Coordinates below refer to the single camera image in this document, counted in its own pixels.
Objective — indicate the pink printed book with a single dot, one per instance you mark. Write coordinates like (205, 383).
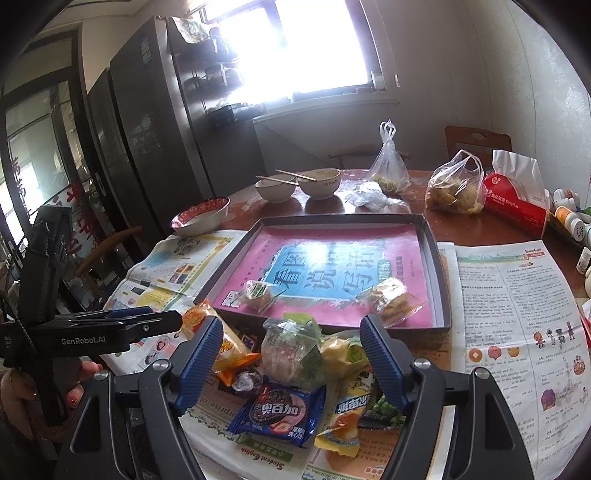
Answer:
(323, 249)

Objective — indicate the red patterned bowl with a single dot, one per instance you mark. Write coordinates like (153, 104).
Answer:
(203, 217)

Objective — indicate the colourful picture newspaper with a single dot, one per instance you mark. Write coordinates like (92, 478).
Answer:
(152, 267)

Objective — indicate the wooden chair with cutout back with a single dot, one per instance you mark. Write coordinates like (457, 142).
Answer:
(457, 143)

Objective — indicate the wooden chopstick pair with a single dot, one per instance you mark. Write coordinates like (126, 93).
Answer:
(277, 179)
(295, 175)

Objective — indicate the tied clear plastic bag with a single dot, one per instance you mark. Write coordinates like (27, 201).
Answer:
(388, 161)

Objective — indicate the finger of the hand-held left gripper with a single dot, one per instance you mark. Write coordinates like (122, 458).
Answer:
(157, 323)
(131, 312)

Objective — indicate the white bowl with food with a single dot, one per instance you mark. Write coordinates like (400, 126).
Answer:
(318, 187)

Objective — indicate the round rice cake packet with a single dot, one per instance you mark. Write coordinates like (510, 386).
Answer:
(258, 295)

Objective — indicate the grey cardboard box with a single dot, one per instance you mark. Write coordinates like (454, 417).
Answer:
(436, 272)

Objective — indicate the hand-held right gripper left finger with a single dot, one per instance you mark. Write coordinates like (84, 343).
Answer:
(198, 364)

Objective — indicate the curved wooden armchair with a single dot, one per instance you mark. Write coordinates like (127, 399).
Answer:
(115, 237)

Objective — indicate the light green snack packet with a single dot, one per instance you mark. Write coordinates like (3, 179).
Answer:
(302, 321)

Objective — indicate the person's left hand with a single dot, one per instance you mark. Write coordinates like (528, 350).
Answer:
(90, 370)

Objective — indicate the dark green pea packet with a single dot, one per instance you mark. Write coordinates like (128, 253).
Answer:
(381, 408)

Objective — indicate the small white bottle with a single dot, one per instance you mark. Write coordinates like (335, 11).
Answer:
(584, 261)

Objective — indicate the empty white bowl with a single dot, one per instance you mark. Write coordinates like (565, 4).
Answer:
(274, 194)

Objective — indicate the red tissue pack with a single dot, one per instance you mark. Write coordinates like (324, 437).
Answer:
(512, 203)

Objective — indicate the dark refrigerator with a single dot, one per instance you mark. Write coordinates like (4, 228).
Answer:
(152, 115)

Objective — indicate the orange snack packet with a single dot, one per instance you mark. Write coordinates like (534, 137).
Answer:
(238, 353)

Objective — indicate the orange pill bottle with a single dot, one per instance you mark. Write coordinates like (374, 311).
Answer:
(569, 220)

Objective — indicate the blue cookie packet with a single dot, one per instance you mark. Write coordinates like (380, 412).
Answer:
(272, 410)

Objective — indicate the crumpled clear plastic bag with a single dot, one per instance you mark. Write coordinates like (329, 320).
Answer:
(369, 196)

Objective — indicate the glass door with red decals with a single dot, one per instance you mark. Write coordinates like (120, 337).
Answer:
(27, 138)

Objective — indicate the bright window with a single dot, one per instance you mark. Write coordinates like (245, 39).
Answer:
(300, 46)

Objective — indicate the yellow jelly packet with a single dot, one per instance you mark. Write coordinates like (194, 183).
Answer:
(341, 415)

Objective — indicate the plastic bag of fried food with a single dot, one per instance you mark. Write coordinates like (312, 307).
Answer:
(450, 194)

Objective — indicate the clear bagged pastry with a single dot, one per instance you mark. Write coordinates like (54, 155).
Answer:
(286, 355)

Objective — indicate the clear crispy snack packet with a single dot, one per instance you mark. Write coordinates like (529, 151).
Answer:
(392, 302)

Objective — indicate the dark foil candy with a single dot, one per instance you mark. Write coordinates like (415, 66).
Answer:
(247, 381)

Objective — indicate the white pill bottle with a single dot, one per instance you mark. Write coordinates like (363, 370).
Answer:
(587, 233)
(565, 198)

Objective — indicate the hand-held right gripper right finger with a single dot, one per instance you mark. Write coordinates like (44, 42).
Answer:
(383, 364)

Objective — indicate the newspaper with text columns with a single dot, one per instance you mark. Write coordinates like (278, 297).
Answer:
(498, 300)

